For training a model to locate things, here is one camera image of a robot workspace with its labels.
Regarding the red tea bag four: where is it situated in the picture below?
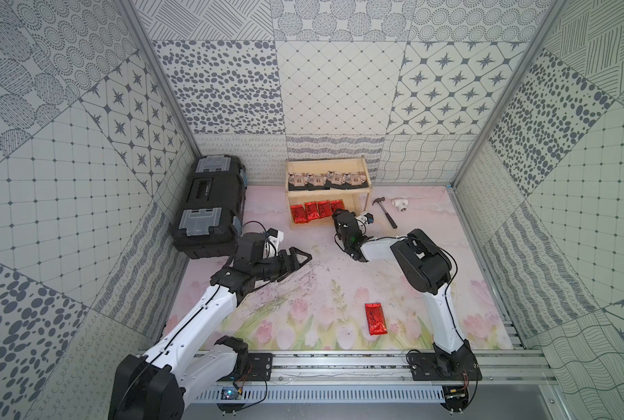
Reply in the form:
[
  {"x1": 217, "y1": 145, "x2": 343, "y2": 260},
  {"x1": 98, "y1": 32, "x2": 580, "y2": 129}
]
[{"x1": 330, "y1": 199, "x2": 345, "y2": 214}]

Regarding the red tea bag three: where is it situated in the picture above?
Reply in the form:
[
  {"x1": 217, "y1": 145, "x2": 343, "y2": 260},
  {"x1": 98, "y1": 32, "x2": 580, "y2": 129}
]
[{"x1": 317, "y1": 201, "x2": 334, "y2": 219}]

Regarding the red tea bag two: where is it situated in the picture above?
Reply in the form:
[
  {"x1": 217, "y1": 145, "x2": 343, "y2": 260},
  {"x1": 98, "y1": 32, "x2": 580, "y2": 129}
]
[{"x1": 304, "y1": 201, "x2": 321, "y2": 222}]

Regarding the red tea bag one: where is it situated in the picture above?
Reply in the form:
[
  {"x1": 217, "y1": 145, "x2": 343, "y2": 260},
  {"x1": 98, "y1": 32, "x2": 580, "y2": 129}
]
[{"x1": 290, "y1": 205, "x2": 308, "y2": 224}]

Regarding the floral tea bag three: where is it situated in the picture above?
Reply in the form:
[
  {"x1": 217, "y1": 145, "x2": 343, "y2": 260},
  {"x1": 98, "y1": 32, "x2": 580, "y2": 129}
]
[{"x1": 325, "y1": 171, "x2": 348, "y2": 189}]

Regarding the floral tea bag four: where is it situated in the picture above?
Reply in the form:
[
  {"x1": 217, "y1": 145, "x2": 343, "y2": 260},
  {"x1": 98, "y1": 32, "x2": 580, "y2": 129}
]
[{"x1": 345, "y1": 171, "x2": 370, "y2": 189}]

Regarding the floral tea bag two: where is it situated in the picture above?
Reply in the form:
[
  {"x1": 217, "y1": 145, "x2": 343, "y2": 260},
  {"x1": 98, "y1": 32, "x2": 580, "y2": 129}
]
[{"x1": 307, "y1": 173, "x2": 330, "y2": 191}]

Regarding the floral tea bag one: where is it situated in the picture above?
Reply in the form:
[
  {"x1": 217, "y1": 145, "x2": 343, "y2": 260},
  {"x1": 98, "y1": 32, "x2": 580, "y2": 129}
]
[{"x1": 287, "y1": 173, "x2": 309, "y2": 191}]

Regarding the red tea bag five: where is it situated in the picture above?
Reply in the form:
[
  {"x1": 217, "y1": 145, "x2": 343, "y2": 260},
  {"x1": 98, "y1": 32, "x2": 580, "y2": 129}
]
[{"x1": 364, "y1": 303, "x2": 388, "y2": 336}]

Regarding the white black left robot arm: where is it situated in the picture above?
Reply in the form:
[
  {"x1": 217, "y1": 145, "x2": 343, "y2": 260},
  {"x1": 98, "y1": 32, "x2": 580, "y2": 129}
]
[{"x1": 108, "y1": 229, "x2": 312, "y2": 419}]

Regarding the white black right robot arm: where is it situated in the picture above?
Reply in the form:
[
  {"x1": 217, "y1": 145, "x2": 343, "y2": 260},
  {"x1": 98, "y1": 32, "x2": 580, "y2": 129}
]
[{"x1": 333, "y1": 210, "x2": 474, "y2": 378}]

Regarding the light wooden shelf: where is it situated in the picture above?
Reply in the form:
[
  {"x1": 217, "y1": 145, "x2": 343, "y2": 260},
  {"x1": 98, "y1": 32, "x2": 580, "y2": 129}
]
[{"x1": 285, "y1": 157, "x2": 372, "y2": 229}]

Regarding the white pipe fitting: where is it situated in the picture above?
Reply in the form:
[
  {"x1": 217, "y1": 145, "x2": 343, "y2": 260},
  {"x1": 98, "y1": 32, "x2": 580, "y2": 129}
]
[{"x1": 392, "y1": 199, "x2": 409, "y2": 213}]

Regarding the black plastic toolbox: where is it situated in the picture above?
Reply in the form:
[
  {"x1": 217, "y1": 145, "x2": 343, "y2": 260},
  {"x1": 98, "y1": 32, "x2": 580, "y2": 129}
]
[{"x1": 170, "y1": 155, "x2": 247, "y2": 259}]

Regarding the green circuit board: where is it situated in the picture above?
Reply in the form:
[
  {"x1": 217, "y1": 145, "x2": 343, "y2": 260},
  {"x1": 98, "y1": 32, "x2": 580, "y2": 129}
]
[{"x1": 220, "y1": 387, "x2": 242, "y2": 401}]

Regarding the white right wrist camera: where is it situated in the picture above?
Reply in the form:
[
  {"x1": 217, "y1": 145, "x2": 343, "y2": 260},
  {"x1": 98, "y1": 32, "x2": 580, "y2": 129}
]
[{"x1": 356, "y1": 212, "x2": 374, "y2": 225}]

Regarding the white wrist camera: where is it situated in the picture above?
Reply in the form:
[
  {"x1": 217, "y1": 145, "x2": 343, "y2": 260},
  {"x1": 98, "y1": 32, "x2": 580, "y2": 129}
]
[
  {"x1": 356, "y1": 212, "x2": 374, "y2": 225},
  {"x1": 266, "y1": 229, "x2": 284, "y2": 256}
]

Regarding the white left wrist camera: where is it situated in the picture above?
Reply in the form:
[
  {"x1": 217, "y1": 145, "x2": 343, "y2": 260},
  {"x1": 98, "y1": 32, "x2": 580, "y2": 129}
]
[{"x1": 266, "y1": 229, "x2": 284, "y2": 256}]

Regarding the black handled hammer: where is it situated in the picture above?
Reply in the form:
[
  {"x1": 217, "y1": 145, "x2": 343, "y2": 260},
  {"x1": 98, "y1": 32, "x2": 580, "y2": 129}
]
[{"x1": 372, "y1": 197, "x2": 398, "y2": 229}]

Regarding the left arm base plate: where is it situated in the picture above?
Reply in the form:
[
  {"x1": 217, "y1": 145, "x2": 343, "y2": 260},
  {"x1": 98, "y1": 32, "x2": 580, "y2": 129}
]
[{"x1": 218, "y1": 353, "x2": 273, "y2": 383}]

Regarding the aluminium mounting rail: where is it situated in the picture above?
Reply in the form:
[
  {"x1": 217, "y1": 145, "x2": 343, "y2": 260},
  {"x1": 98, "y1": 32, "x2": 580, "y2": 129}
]
[{"x1": 268, "y1": 350, "x2": 555, "y2": 386}]

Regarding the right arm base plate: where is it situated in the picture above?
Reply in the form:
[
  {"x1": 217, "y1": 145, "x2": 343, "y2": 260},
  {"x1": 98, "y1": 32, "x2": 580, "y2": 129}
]
[{"x1": 406, "y1": 348, "x2": 483, "y2": 382}]

